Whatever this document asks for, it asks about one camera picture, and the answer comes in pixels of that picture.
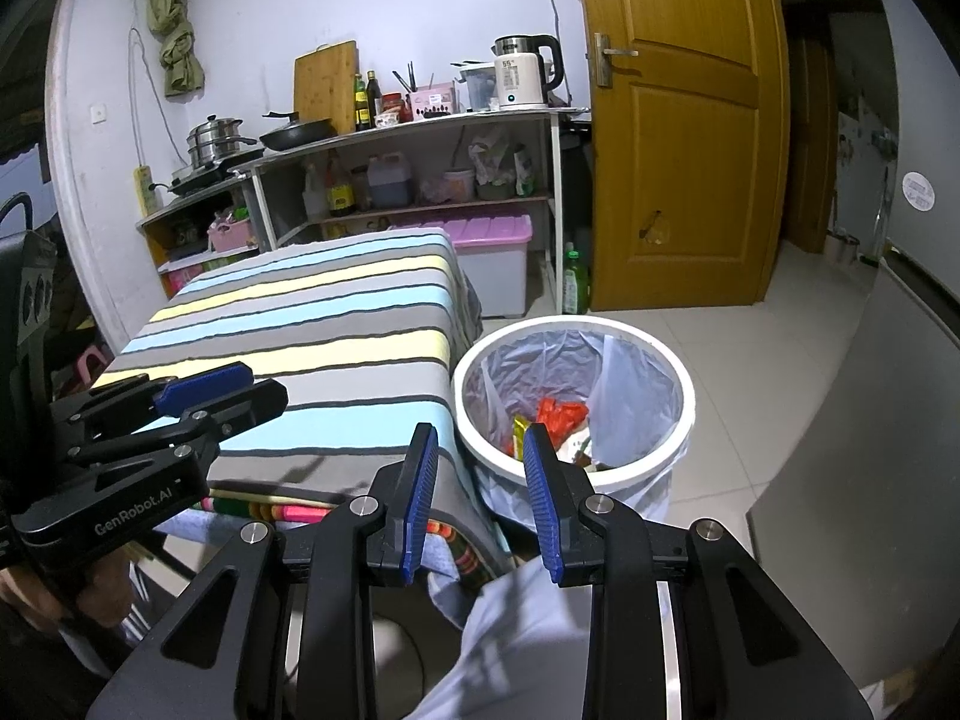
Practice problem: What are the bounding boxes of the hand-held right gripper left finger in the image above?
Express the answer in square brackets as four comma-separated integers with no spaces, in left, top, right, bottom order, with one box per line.
[86,422,441,720]

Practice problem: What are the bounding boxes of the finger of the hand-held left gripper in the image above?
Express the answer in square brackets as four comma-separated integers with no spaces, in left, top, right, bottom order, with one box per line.
[64,379,290,467]
[49,361,256,430]

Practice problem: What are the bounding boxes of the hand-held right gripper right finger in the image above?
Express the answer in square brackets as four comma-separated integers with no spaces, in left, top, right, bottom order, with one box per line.
[523,424,875,720]

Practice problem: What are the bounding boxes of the white round bin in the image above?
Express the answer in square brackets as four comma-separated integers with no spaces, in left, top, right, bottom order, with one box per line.
[452,315,697,500]

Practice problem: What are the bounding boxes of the red plastic bag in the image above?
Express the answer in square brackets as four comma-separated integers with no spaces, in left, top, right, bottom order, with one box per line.
[536,397,591,445]

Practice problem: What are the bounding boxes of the white trash bin with liner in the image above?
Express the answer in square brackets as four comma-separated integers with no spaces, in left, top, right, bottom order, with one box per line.
[459,326,695,533]

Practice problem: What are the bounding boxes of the person's left hand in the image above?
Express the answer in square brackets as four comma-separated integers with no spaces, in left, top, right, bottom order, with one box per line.
[0,551,132,635]

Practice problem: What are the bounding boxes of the striped cloth covered table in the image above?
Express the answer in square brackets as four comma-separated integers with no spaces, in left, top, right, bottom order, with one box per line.
[90,229,515,578]

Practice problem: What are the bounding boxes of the light blue patterned cloth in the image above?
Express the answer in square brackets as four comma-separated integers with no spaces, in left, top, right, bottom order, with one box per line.
[161,510,518,631]

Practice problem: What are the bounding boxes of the pink stool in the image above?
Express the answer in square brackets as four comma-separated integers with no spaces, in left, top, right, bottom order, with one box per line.
[75,345,113,383]

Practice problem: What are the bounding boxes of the colourful striped cloth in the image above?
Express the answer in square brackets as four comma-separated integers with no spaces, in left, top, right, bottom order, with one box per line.
[199,491,500,582]

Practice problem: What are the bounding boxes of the pink plastic basket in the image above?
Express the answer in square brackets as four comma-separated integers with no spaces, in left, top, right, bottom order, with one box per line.
[206,221,260,254]

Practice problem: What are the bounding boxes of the wooden open cabinet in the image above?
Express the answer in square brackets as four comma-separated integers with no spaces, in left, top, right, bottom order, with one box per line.
[135,180,263,301]

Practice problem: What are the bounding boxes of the black induction cooker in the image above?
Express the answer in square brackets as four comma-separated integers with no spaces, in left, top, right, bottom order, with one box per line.
[169,157,267,196]

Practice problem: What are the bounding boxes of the green plastic bottle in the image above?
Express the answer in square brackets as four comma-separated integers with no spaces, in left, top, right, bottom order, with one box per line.
[561,242,593,316]

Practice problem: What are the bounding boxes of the soy sauce bottle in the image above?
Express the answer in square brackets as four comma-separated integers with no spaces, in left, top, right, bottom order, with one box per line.
[326,157,357,217]

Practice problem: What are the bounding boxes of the steel steamer pot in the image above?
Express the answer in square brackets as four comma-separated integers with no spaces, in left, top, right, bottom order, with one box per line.
[186,116,260,166]

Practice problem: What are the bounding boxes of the pink lid storage box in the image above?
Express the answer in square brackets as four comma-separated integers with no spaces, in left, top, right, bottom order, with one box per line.
[390,214,535,320]

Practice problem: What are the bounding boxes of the black frying pan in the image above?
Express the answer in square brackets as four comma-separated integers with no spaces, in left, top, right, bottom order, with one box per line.
[259,111,338,152]

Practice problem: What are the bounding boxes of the large dark jug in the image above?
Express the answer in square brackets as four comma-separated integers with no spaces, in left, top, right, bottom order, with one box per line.
[367,151,413,209]

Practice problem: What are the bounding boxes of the grey fridge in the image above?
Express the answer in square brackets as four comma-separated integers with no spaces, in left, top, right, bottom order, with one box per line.
[746,0,960,691]

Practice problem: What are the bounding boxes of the wooden cutting board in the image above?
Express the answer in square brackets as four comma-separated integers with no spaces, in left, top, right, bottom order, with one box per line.
[292,40,359,137]

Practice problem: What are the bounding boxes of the white metal shelf unit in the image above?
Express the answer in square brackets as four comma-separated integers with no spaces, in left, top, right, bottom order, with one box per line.
[229,106,593,301]

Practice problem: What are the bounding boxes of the crumpled plastic bags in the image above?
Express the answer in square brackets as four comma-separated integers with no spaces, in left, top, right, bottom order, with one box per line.
[469,127,537,200]

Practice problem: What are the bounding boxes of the green hanging cloth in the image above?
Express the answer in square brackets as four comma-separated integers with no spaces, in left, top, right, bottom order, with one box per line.
[146,0,207,98]

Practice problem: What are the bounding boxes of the pink utensil holder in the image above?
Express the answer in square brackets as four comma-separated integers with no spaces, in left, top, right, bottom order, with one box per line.
[405,82,458,121]

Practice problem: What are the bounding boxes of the wooden door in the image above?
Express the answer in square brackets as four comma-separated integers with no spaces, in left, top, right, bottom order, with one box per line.
[574,0,788,312]

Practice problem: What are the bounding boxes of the clear plastic container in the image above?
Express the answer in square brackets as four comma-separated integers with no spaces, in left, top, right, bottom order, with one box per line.
[459,64,497,112]

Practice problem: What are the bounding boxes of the white electric kettle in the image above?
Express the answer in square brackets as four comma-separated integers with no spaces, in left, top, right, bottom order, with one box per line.
[491,34,565,110]

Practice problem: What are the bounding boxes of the round fridge sticker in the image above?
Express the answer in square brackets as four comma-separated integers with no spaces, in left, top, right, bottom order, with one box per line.
[900,171,937,212]

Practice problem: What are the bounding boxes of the metal door handle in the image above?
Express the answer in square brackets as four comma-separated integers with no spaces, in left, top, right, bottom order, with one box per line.
[594,31,640,87]

